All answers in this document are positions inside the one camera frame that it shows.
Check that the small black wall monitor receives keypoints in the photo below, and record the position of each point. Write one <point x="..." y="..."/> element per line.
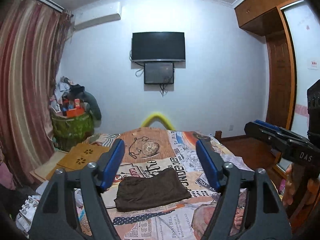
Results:
<point x="159" y="73"/>

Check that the dark wooden bed post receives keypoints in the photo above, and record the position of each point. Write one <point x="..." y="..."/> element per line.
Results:
<point x="218" y="135"/>

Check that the wardrobe mirror door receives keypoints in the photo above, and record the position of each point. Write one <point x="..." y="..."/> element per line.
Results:
<point x="304" y="29"/>

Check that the bamboo lap desk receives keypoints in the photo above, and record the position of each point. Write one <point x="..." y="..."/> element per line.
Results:
<point x="79" y="156"/>

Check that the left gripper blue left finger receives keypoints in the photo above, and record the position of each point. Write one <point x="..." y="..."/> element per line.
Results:
<point x="56" y="216"/>

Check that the orange box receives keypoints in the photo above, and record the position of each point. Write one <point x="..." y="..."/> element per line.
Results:
<point x="71" y="113"/>

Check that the yellow foam tube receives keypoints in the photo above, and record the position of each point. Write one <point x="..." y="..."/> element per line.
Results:
<point x="159" y="117"/>

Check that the red and gold striped curtain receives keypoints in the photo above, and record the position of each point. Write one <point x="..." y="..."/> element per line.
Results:
<point x="33" y="37"/>

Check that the wooden overhead cabinet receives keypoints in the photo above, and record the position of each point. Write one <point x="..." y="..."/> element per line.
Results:
<point x="261" y="17"/>

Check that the person's right hand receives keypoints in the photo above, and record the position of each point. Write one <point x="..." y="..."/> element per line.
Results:
<point x="313" y="186"/>

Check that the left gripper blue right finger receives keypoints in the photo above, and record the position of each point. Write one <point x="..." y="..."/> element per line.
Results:
<point x="264" y="215"/>

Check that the white wall air conditioner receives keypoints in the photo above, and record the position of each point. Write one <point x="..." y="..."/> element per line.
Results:
<point x="96" y="15"/>

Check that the green fabric storage bin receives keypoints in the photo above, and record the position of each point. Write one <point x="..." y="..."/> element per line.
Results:
<point x="68" y="132"/>

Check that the large black wall television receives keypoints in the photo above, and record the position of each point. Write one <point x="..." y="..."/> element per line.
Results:
<point x="158" y="46"/>

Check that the brown wooden door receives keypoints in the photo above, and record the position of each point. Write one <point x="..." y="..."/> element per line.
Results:
<point x="280" y="80"/>

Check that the brown t-shirt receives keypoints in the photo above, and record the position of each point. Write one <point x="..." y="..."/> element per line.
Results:
<point x="136" y="193"/>

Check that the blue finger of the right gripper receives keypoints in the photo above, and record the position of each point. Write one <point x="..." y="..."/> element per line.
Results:
<point x="280" y="130"/>
<point x="274" y="139"/>

